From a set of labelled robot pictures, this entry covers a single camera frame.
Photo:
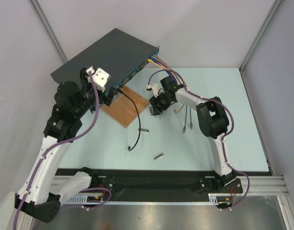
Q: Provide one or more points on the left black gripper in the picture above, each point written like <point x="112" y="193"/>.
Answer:
<point x="105" y="99"/>

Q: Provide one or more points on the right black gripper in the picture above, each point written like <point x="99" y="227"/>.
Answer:
<point x="156" y="105"/>

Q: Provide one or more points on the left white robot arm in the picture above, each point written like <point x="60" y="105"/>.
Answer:
<point x="73" y="116"/>

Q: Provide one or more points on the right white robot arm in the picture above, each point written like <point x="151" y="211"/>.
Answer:
<point x="212" y="119"/>

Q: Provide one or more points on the wooden board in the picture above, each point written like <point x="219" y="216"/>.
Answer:
<point x="122" y="110"/>

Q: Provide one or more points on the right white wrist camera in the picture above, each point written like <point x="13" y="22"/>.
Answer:
<point x="154" y="88"/>

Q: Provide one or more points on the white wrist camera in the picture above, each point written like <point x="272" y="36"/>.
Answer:
<point x="154" y="88"/>
<point x="99" y="76"/>

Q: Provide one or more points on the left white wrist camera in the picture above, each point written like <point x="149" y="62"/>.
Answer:
<point x="99" y="76"/>

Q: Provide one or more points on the dark grey network switch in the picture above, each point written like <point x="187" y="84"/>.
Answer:
<point x="118" y="53"/>

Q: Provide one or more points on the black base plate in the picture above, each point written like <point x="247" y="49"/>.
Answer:
<point x="146" y="183"/>

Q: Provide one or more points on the white cable duct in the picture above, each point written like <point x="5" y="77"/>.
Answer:
<point x="97" y="198"/>

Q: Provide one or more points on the aluminium rail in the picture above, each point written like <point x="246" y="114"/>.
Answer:
<point x="259" y="185"/>

